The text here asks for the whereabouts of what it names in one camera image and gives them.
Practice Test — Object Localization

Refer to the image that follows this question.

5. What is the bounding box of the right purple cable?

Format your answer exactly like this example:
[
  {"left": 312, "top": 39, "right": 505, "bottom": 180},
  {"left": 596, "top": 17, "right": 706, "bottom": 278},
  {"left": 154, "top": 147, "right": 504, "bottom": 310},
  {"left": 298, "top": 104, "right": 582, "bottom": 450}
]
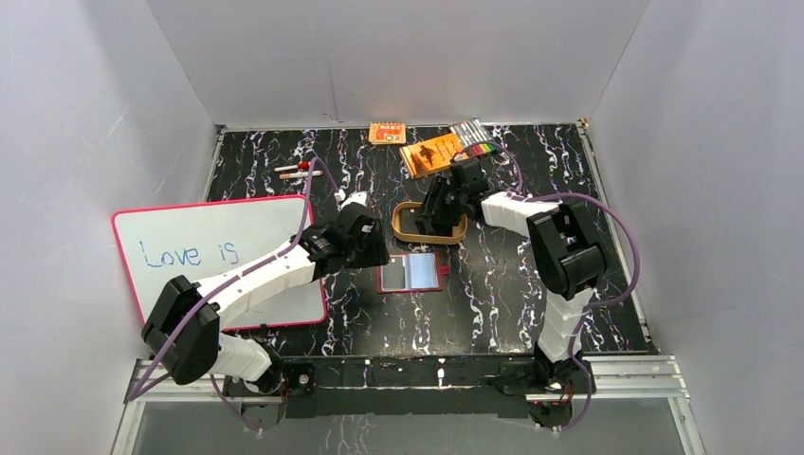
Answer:
[{"left": 453, "top": 140, "right": 642, "bottom": 431}]

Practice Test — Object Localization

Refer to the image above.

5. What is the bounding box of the pink framed whiteboard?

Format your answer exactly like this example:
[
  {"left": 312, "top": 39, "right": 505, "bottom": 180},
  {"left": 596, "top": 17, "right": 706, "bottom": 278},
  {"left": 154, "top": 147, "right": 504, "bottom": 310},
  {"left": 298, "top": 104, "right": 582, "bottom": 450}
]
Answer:
[{"left": 112, "top": 195, "right": 314, "bottom": 320}]

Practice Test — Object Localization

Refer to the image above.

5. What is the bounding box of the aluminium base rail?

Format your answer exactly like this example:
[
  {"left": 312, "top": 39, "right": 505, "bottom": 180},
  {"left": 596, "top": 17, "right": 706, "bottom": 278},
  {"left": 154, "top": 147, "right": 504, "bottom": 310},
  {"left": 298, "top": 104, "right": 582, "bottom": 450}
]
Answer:
[{"left": 139, "top": 355, "right": 689, "bottom": 427}]

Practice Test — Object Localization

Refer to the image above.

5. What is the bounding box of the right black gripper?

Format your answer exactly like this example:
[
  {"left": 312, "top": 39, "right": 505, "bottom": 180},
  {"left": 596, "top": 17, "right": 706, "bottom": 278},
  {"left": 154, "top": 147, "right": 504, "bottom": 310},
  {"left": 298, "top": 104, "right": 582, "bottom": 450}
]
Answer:
[{"left": 415, "top": 175, "right": 467, "bottom": 227}]

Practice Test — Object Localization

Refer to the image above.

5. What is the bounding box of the small orange card box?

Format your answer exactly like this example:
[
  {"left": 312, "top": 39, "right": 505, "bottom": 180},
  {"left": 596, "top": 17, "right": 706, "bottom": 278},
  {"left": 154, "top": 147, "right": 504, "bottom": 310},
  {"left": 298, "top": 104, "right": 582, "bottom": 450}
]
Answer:
[{"left": 368, "top": 122, "right": 407, "bottom": 145}]

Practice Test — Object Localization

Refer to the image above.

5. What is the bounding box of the purple cable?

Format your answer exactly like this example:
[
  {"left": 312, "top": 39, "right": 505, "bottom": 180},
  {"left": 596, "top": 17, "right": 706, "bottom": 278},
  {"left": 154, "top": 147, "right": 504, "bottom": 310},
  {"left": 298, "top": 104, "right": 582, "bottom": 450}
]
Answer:
[
  {"left": 453, "top": 140, "right": 642, "bottom": 431},
  {"left": 127, "top": 156, "right": 347, "bottom": 434}
]

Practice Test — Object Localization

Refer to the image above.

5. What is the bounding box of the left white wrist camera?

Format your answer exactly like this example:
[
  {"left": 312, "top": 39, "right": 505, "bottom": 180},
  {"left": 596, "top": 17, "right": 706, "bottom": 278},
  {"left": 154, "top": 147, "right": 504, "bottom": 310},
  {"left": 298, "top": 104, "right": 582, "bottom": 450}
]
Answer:
[{"left": 335, "top": 190, "right": 369, "bottom": 211}]

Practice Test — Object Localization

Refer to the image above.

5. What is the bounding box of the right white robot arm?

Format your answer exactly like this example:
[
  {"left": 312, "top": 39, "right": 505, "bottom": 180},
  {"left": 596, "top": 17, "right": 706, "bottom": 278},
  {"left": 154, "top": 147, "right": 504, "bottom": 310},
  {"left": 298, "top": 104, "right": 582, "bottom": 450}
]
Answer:
[{"left": 413, "top": 158, "right": 609, "bottom": 392}]

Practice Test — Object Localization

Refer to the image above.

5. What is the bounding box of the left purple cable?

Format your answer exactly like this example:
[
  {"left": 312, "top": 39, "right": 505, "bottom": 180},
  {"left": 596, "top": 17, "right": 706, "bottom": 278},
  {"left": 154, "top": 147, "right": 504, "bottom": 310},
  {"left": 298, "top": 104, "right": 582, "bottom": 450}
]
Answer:
[{"left": 127, "top": 156, "right": 347, "bottom": 434}]

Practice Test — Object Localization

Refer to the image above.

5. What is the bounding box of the orange white marker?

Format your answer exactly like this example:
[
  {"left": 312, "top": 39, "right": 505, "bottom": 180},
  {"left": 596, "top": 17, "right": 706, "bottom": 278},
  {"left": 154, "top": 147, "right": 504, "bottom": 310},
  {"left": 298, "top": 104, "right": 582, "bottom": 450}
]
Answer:
[{"left": 279, "top": 171, "right": 323, "bottom": 180}]

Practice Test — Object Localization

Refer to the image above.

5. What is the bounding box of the red card holder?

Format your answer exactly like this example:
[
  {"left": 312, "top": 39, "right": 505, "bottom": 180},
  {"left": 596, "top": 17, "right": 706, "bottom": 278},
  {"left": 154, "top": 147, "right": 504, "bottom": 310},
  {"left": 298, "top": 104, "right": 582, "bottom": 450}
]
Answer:
[{"left": 376, "top": 252, "right": 449, "bottom": 294}]

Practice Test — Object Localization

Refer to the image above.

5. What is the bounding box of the yellow oval tray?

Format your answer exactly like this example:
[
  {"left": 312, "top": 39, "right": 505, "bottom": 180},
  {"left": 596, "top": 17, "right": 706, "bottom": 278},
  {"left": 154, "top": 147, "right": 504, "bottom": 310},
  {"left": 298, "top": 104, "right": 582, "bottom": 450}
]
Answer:
[{"left": 391, "top": 201, "right": 468, "bottom": 246}]

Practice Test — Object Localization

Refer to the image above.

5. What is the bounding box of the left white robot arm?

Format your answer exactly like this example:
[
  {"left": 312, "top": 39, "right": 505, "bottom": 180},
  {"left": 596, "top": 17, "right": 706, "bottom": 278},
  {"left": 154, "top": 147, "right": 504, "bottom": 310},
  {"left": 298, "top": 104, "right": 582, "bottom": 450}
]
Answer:
[{"left": 141, "top": 202, "right": 390, "bottom": 394}]

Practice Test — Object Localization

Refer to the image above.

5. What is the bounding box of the coloured marker set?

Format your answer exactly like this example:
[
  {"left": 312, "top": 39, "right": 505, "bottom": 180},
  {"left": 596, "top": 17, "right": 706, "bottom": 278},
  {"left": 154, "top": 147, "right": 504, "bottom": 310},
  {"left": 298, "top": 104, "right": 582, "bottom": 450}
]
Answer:
[{"left": 449, "top": 118, "right": 500, "bottom": 160}]

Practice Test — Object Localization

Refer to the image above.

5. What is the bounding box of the orange book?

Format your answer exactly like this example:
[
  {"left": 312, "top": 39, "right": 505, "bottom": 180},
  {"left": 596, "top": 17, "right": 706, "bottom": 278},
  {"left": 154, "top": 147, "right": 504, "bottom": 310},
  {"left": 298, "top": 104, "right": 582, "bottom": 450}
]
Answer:
[{"left": 399, "top": 133, "right": 465, "bottom": 179}]

